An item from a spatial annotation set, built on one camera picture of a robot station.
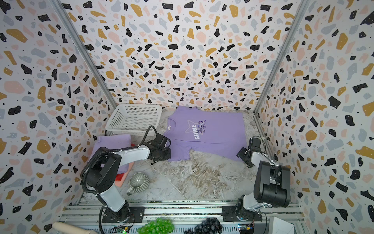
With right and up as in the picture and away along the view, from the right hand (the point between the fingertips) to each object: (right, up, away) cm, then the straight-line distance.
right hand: (242, 152), depth 94 cm
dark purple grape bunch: (-23, -28, -28) cm, 46 cm away
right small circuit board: (-5, -33, -23) cm, 41 cm away
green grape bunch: (-46, -29, -27) cm, 61 cm away
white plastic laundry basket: (-80, +22, +22) cm, 86 cm away
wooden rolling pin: (-92, -31, -25) cm, 100 cm away
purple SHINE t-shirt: (-18, +11, +15) cm, 26 cm away
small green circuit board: (-66, -32, -24) cm, 78 cm away
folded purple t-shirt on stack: (-81, +7, -4) cm, 82 cm away
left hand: (-46, -1, -1) cm, 46 cm away
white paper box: (+9, -29, -27) cm, 40 cm away
